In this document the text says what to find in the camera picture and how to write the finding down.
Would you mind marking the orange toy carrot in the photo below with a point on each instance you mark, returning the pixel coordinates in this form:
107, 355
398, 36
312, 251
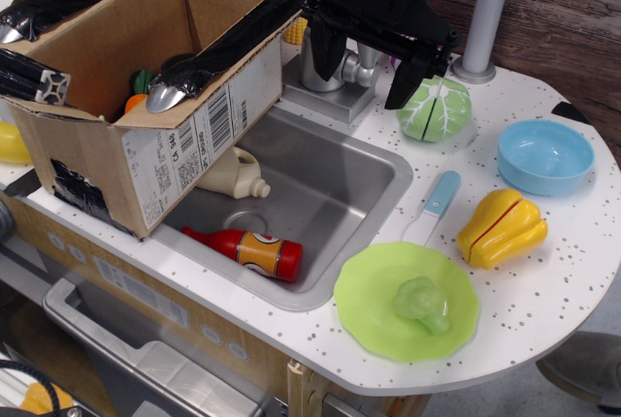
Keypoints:
134, 101

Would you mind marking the cream toy jug bottle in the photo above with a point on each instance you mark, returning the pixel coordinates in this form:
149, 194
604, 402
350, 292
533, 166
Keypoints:
236, 174

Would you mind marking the blue plastic bowl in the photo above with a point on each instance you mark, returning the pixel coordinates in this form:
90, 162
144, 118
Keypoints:
544, 157

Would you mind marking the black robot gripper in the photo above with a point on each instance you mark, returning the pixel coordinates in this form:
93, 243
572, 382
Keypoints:
418, 40

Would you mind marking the toy knife blue handle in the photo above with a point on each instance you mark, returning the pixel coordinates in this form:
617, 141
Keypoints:
422, 227

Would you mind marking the yellow toy banana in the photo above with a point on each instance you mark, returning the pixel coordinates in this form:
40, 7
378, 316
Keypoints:
12, 147

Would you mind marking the cardboard box with tape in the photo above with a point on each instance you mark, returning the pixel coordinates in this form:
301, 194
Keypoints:
130, 168

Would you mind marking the aluminium extrusion bar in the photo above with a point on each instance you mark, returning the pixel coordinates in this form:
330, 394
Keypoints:
26, 79

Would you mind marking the green toy cabbage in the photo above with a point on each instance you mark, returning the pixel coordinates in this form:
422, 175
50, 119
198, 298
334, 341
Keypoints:
436, 111

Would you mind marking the grey metal pole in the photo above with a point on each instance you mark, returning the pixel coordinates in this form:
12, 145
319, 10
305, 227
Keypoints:
475, 65

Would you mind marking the silver toy faucet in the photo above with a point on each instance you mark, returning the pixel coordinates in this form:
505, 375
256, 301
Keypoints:
345, 94

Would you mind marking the yellow toy corn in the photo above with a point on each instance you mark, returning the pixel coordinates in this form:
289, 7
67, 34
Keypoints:
294, 35

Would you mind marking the yellow toy bell pepper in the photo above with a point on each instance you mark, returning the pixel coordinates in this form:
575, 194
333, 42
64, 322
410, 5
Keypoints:
504, 226

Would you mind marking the stainless steel sink basin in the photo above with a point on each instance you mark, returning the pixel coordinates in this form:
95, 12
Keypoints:
330, 193

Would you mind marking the red toy ketchup bottle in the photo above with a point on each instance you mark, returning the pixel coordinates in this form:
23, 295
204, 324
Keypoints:
272, 257

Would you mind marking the green plastic plate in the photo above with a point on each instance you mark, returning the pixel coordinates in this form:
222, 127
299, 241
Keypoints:
368, 283

